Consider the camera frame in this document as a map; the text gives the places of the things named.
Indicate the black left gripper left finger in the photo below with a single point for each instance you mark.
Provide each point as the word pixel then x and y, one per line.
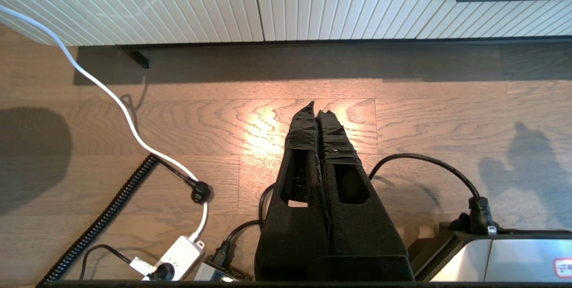
pixel 286 243

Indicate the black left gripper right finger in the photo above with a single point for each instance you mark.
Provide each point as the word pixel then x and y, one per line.
pixel 362 243

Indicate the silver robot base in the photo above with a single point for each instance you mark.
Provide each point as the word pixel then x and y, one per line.
pixel 514 259

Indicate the white TV cabinet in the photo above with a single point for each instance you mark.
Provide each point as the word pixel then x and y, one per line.
pixel 178 2

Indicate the grey power adapter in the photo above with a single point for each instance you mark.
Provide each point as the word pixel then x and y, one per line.
pixel 210 272

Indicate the white power strip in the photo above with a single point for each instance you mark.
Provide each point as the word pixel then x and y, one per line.
pixel 178 254

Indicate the small white plug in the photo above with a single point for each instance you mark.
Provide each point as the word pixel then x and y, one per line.
pixel 142 265

